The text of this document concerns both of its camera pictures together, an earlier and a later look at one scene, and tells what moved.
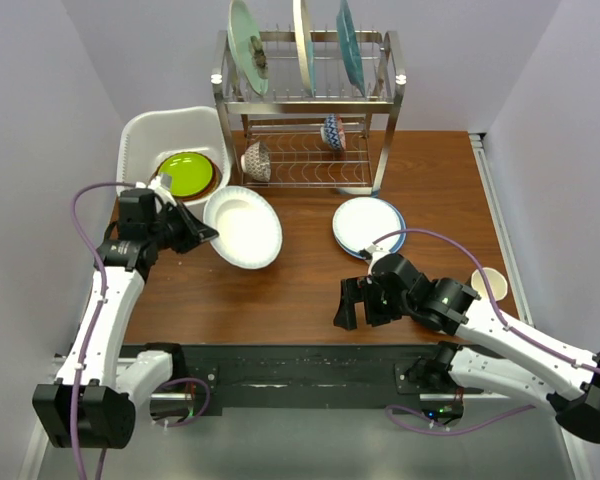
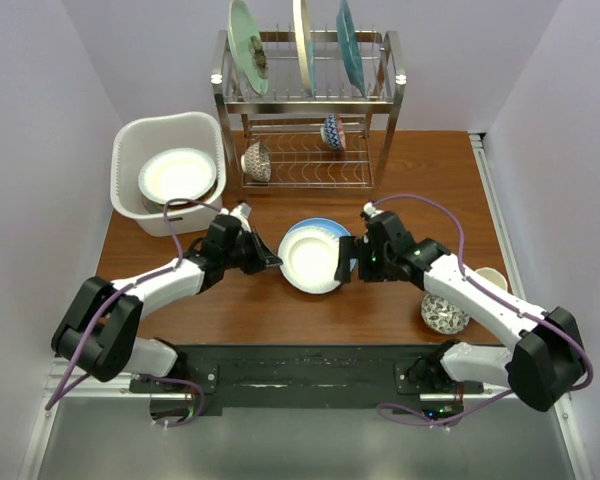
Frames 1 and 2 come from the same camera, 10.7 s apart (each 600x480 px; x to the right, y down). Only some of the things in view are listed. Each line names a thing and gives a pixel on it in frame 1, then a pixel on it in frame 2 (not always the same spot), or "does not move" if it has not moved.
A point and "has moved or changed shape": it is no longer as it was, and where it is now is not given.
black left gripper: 195,231 → 265,257
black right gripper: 354,290 → 349,248
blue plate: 402,237 has moved or changed shape
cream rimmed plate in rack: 306,44 does not move
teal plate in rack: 349,47 does not move
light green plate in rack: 248,46 does not move
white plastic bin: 147,136 does not move
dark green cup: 497,283 does not move
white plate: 360,221 → 309,259
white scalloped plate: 250,232 → 182,174
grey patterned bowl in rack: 255,161 does not move
